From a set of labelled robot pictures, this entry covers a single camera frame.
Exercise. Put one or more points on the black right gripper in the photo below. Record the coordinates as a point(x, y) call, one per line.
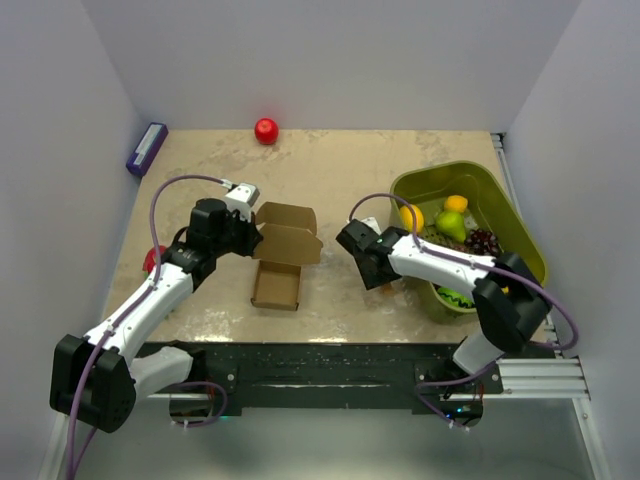
point(372, 281)

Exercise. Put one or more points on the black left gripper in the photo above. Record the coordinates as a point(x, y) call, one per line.
point(252, 236)

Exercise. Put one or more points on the brown cardboard box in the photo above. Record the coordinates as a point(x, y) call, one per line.
point(289, 244)

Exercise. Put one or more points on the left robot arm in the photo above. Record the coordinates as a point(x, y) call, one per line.
point(99, 377)

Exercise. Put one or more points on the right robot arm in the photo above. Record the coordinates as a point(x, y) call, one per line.
point(509, 302)

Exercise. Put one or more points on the purple white rectangular box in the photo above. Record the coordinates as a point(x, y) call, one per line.
point(148, 146)

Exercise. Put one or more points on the orange in basket front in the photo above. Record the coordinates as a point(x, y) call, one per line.
point(412, 218)

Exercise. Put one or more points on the orange in basket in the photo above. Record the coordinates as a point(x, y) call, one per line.
point(412, 218)
point(456, 203)

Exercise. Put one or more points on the green round toy fruit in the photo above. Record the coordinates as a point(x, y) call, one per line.
point(454, 299)

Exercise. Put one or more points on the red dragon fruit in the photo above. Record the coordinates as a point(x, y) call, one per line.
point(149, 262)

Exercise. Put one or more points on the green pear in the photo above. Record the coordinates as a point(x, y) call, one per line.
point(451, 223)

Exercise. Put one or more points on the olive green plastic basket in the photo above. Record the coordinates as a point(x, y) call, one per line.
point(489, 208)

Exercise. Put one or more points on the orange in basket back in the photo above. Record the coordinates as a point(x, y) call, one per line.
point(456, 203)

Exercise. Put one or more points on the red apple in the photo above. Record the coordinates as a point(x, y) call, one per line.
point(266, 131)

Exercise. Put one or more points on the dark red grape bunch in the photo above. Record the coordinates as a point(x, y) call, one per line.
point(479, 242)

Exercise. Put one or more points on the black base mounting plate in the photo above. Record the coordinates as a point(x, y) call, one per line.
point(332, 376)

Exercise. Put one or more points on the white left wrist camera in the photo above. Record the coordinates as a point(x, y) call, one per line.
point(241, 198)

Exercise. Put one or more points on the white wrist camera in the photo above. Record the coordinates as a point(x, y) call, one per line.
point(372, 223)
point(241, 198)

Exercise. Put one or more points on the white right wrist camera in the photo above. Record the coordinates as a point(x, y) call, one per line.
point(372, 223)

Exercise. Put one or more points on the aluminium frame rail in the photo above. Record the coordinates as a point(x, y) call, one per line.
point(536, 375)

